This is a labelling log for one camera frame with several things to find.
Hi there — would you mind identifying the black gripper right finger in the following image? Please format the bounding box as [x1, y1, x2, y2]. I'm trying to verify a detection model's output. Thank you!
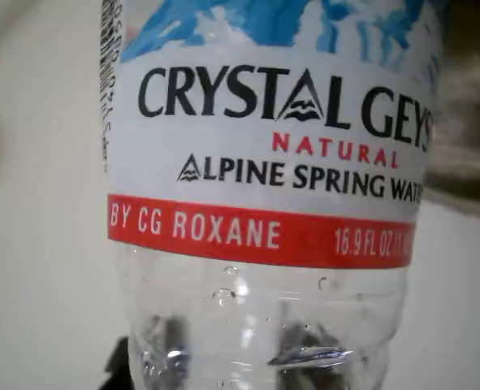
[278, 320, 346, 390]

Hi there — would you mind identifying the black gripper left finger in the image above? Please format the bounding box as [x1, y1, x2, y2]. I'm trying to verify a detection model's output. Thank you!
[103, 336, 132, 390]

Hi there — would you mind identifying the clear plastic water bottle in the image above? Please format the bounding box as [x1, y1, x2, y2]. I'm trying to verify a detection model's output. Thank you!
[95, 0, 446, 390]

